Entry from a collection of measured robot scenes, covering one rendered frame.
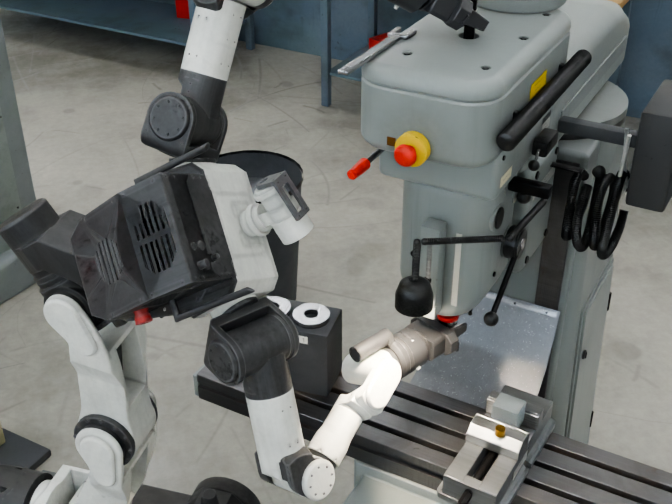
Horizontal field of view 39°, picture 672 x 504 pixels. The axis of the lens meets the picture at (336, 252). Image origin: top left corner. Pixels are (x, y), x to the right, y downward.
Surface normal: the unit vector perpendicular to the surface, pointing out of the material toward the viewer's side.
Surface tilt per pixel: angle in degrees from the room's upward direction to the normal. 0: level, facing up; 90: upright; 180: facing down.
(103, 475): 90
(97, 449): 90
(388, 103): 90
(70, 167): 0
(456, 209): 90
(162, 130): 63
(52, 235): 13
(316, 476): 70
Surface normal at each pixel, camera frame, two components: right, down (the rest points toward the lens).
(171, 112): -0.33, 0.05
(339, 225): 0.00, -0.85
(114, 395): -0.28, 0.51
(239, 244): 0.81, -0.32
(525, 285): -0.48, 0.47
